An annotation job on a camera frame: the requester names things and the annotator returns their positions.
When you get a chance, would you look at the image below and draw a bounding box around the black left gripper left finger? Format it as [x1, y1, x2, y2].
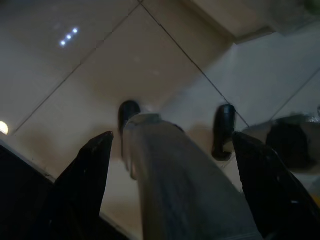
[37, 130, 115, 240]

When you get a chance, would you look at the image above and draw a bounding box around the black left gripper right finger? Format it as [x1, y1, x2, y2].
[231, 131, 320, 240]

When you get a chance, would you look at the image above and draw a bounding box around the black robot right foot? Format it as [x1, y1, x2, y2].
[211, 103, 238, 161]

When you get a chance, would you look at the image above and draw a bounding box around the black robot foot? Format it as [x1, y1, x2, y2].
[211, 103, 238, 161]
[117, 99, 142, 159]

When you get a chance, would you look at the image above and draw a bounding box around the black robot left foot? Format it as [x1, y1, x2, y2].
[117, 99, 142, 159]

